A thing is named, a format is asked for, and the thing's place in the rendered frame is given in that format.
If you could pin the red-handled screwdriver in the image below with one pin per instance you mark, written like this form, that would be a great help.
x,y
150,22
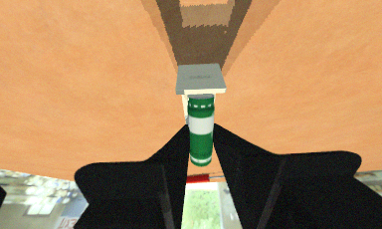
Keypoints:
x,y
201,178

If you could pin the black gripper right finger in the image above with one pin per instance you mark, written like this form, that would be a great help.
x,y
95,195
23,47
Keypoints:
x,y
255,176

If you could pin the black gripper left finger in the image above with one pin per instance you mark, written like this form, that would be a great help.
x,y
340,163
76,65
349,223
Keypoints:
x,y
163,176

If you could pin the green and white battery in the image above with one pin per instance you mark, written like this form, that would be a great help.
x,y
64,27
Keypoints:
x,y
200,113

